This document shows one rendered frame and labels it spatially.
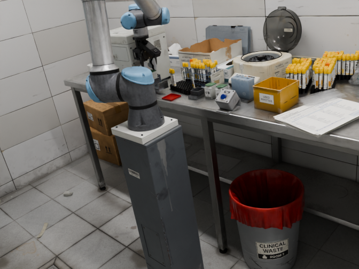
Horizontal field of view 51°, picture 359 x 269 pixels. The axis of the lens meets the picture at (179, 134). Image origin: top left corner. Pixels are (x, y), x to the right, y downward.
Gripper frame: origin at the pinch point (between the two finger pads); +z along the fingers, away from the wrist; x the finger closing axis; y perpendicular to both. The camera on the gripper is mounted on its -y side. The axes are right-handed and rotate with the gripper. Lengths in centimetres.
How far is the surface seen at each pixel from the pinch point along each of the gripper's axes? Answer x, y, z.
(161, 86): 1.6, -8.0, 4.8
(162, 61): -16.9, 9.0, -1.7
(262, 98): -1, -67, 4
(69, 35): -37, 141, -8
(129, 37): 2.2, 9.2, -19.5
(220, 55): -33.3, -20.0, -2.0
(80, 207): 27, 72, 96
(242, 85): -6, -53, 2
